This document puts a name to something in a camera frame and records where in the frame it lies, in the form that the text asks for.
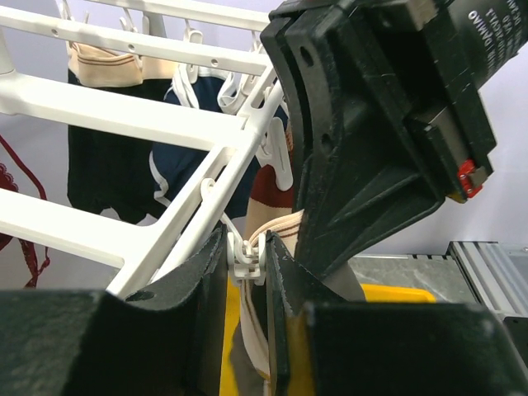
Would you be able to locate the navy blue underwear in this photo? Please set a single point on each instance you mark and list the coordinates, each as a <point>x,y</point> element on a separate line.
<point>172,166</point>

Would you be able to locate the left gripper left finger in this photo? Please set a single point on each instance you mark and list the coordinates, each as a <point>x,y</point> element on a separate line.
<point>164,339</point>

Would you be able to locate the black beige-waistband underwear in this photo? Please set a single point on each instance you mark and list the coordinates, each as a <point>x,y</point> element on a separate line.
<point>111,171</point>

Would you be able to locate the brown beige underwear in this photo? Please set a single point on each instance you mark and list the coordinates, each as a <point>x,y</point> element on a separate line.
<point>249,354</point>

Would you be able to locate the aluminium mounting rail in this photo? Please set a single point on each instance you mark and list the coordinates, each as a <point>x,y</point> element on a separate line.
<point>496,274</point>

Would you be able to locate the patterned beige red underwear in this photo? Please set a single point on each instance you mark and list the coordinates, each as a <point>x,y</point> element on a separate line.
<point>271,209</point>

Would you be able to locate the yellow plastic tray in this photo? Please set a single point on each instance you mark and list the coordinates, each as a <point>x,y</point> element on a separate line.
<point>373,293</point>

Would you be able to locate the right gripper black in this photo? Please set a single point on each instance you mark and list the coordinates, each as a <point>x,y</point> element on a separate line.
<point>385,111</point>

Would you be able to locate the white clip drying hanger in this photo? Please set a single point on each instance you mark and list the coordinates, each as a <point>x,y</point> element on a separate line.
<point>143,255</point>

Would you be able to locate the red lace bra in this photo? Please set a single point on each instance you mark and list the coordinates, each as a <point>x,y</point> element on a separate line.
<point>9,185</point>

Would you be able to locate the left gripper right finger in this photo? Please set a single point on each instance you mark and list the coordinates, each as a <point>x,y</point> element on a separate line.
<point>321,344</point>

